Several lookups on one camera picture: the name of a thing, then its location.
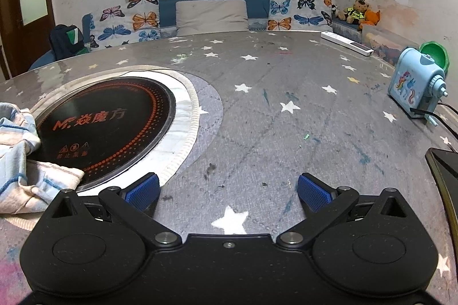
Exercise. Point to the blue wooden sofa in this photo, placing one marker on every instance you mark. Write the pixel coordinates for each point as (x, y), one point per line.
(168, 10)

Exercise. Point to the white remote control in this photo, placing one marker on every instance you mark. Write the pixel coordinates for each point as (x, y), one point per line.
(345, 43)

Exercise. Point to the blue white striped garment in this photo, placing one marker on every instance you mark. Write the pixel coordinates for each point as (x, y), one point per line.
(21, 179)

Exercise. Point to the grey pillow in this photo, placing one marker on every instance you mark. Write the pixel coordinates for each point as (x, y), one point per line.
(211, 19)

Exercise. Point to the brown bear plush toy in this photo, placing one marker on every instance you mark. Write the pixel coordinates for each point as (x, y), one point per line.
(357, 13)

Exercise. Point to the round black induction cooker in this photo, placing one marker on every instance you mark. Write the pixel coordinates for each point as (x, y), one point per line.
(107, 122)

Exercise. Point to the small black white plush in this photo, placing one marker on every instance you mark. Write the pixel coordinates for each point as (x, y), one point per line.
(340, 13)

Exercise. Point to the dark blue backpack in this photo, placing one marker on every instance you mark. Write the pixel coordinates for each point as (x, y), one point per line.
(62, 40)

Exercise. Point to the black flat device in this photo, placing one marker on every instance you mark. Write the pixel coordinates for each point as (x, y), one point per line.
(447, 169)

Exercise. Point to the brown wooden door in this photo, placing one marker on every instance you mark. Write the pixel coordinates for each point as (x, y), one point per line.
(10, 4)

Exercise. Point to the green plastic bowl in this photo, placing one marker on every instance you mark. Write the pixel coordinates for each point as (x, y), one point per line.
(434, 54)

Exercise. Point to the clear storage box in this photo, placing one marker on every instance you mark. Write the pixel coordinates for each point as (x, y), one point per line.
(386, 40)

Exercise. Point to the light blue pencil sharpener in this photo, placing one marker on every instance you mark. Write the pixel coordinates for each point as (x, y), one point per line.
(408, 83)

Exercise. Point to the orange plush toy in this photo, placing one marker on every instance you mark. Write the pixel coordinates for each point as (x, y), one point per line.
(372, 18)

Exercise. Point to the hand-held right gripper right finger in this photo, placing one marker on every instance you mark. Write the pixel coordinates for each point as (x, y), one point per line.
(313, 192)

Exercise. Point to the butterfly print cushion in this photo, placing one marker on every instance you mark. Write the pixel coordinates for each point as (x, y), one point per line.
(297, 13)
(118, 22)

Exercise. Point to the grey star tablecloth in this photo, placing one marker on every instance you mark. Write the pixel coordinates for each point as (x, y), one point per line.
(268, 119)

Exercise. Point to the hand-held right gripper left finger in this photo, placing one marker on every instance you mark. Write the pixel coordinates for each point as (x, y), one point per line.
(143, 192)

